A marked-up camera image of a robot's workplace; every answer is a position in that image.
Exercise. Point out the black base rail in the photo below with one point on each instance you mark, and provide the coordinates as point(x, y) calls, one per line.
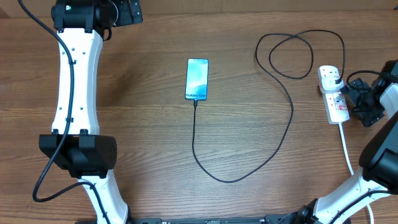
point(268, 219)

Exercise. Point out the white charger plug adapter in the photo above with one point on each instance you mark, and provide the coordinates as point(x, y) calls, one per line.
point(330, 84)

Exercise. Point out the Samsung Galaxy smartphone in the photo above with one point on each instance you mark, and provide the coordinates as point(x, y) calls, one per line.
point(196, 87)

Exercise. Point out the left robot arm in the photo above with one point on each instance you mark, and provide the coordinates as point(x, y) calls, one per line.
point(75, 143)

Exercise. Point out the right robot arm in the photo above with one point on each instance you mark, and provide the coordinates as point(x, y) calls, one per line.
point(377, 174)

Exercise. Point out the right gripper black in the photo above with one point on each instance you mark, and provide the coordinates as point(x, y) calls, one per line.
point(355, 91)

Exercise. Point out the white power strip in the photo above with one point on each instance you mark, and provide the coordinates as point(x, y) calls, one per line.
point(335, 103)

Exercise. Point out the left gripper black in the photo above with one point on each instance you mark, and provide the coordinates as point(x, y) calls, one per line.
point(127, 17)

